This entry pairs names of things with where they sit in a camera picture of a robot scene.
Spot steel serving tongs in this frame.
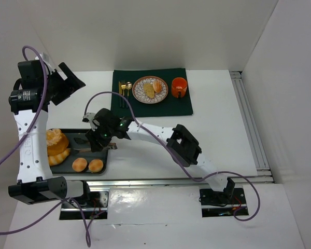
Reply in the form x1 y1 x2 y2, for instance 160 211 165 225
70 137 118 155

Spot striped long bread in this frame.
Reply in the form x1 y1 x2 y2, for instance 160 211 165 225
48 148 70 167

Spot seeded bread slice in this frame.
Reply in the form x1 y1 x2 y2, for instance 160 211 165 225
143 83 155 99

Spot sesame bun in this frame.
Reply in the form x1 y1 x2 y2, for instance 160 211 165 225
152 80 162 93

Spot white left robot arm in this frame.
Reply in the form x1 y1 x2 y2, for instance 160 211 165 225
8 60 90 205

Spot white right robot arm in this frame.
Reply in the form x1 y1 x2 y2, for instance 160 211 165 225
82 108 235 202

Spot round bread roll right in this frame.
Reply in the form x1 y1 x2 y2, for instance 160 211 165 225
88 159 104 173

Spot round bread roll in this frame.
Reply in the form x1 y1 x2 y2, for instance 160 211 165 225
88 159 104 173
72 158 88 172

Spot round bread roll left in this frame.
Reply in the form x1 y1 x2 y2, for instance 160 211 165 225
72 158 88 172

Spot black baking tray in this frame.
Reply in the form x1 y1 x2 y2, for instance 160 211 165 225
50 129 108 175

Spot large orange brioche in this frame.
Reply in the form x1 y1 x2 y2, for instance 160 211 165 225
46 129 69 156

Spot floral patterned plate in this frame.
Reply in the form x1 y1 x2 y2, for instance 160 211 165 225
132 76 169 104

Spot dark green placemat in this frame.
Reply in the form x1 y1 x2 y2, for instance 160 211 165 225
112 68 193 117

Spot orange mug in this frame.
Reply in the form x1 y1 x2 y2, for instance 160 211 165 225
171 77 188 99

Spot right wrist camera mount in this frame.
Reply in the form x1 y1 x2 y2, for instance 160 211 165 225
82 113 100 131

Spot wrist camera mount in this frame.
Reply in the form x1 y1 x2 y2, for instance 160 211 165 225
82 113 100 131
35 52 54 74

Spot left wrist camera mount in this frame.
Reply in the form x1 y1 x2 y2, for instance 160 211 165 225
35 52 54 74

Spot gold fork green handle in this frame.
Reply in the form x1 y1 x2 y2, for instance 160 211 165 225
121 80 126 108

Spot gold knife green handle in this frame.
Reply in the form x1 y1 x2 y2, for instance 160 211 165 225
118 81 124 108

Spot gold spoon green handle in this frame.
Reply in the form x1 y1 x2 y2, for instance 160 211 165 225
125 82 133 102

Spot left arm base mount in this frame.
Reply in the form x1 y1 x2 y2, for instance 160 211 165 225
59 189 109 220

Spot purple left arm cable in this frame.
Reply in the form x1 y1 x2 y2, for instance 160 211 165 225
0 46 93 248

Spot aluminium rail front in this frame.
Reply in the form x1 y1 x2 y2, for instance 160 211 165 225
67 177 213 188

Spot aluminium rail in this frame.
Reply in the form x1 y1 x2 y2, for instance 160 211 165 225
67 177 213 188
229 71 275 184

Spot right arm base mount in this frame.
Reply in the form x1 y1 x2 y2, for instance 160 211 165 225
199 187 249 218

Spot aluminium rail right side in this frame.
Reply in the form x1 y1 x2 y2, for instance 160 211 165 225
229 71 275 184

